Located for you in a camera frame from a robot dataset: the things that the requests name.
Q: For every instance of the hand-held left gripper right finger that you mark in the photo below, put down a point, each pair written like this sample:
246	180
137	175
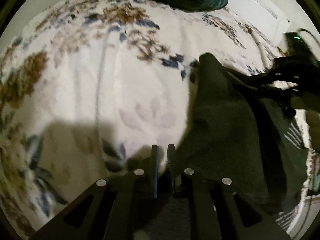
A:
171	160

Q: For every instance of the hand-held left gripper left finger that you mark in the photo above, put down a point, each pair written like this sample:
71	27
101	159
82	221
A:
155	172

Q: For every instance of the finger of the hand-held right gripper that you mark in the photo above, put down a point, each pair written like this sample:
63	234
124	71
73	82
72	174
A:
270	78
280	93

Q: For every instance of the dark green garment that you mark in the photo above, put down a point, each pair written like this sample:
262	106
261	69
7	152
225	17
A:
225	135

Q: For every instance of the person's right hand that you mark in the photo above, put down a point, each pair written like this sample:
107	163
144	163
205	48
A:
313	127

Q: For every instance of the striped cloth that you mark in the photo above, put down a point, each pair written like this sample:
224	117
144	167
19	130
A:
296	136

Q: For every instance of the white headboard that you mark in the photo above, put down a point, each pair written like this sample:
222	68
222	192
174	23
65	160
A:
257	7

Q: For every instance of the floral bed sheet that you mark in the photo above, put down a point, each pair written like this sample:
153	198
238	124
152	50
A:
105	85

